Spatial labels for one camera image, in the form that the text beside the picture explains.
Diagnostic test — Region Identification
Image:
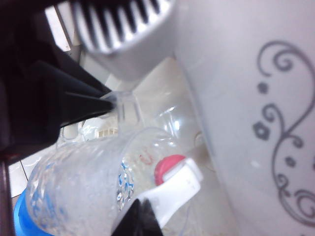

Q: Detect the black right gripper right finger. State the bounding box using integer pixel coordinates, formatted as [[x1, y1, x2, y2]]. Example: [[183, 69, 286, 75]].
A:
[[144, 200, 165, 236]]

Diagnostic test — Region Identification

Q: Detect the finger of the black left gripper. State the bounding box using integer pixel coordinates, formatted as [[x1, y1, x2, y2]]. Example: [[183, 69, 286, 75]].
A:
[[58, 91, 116, 129], [31, 59, 109, 98]]

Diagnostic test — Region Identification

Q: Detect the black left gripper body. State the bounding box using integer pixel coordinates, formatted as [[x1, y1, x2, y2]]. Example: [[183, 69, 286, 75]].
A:
[[0, 0, 74, 163]]

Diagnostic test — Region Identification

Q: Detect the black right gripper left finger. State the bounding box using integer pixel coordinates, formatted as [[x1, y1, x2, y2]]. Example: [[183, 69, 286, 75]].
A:
[[110, 198, 149, 236]]

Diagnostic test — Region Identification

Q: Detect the red hot water tap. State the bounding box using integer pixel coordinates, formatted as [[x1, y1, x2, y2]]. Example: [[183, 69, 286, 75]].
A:
[[136, 153, 204, 229]]

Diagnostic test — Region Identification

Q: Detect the clear plastic mug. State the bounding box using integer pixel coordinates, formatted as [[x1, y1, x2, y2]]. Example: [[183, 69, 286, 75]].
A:
[[26, 89, 197, 236]]

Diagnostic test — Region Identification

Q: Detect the blue cold water tap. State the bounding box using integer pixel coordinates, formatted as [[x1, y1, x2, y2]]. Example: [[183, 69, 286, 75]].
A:
[[13, 189, 52, 236]]

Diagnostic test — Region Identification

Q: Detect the white water dispenser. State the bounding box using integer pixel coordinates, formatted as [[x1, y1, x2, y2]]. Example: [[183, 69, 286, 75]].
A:
[[46, 0, 315, 236]]

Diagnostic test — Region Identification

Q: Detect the grey slotted drip tray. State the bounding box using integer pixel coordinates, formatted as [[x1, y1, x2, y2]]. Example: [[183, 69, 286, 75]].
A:
[[45, 0, 178, 82]]

